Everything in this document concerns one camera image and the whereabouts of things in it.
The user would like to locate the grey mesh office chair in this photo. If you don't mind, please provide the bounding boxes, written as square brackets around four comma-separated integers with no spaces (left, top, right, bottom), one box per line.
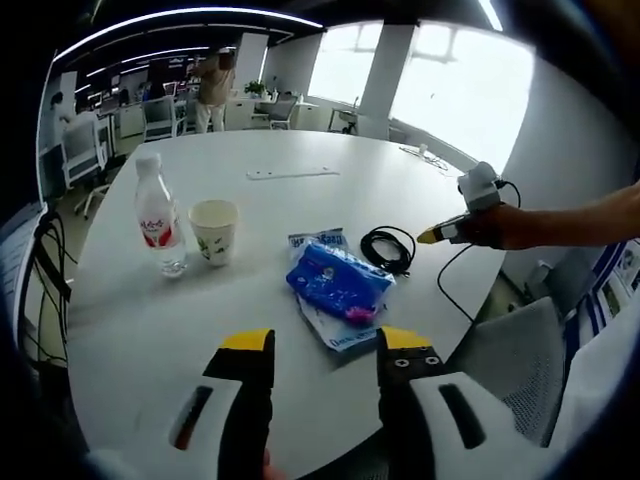
[444,294,574,449]

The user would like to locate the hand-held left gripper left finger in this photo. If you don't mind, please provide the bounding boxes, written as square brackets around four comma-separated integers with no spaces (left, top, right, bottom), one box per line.
[87,327,276,480]

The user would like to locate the person's left hand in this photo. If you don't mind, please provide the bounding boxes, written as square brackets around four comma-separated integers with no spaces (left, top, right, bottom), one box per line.
[260,448,294,480]

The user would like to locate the white power socket strip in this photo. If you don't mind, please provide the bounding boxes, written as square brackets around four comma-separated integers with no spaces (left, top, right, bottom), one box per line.
[245,167,341,181]

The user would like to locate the clear blue-print packet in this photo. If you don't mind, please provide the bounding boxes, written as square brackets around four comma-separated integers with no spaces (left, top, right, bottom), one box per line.
[287,230,399,354]

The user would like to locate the person's right hand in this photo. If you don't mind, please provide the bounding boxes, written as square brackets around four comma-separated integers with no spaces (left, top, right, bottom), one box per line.
[464,203,524,251]

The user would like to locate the white table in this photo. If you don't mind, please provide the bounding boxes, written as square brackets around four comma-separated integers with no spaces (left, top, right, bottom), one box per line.
[64,128,506,480]

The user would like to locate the person's white shirt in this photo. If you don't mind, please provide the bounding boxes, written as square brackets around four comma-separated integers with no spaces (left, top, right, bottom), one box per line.
[542,319,640,466]

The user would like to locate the white office chair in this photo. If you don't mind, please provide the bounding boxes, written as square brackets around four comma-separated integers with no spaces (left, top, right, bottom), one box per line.
[59,112,111,221]
[142,97,176,141]

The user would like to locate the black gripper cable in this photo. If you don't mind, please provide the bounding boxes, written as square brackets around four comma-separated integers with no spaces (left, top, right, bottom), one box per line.
[437,179,522,324]

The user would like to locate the blue white wall poster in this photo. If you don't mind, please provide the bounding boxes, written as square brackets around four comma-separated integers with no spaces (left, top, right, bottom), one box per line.
[584,234,640,331]

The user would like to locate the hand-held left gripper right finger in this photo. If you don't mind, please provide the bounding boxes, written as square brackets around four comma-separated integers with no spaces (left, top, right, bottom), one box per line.
[376,324,551,480]

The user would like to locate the clear plastic water bottle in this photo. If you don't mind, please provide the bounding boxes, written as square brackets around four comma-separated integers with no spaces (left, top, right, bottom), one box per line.
[133,152,189,279]

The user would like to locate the white paper cup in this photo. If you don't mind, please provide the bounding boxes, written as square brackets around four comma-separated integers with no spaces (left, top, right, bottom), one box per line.
[187,199,240,267]

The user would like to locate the blue tissue packet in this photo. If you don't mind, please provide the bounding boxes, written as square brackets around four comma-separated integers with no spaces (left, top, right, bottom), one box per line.
[284,242,397,324]

